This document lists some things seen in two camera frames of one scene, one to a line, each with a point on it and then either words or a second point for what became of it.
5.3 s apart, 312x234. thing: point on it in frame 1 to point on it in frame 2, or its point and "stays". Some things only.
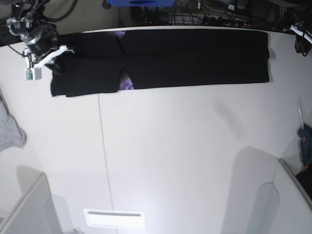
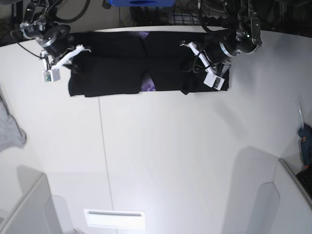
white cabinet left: (34, 212) stays
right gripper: (39, 60) to (57, 45)
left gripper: (303, 40) to (215, 57)
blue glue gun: (305, 132) stays
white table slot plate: (115, 218) stays
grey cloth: (11, 135) stays
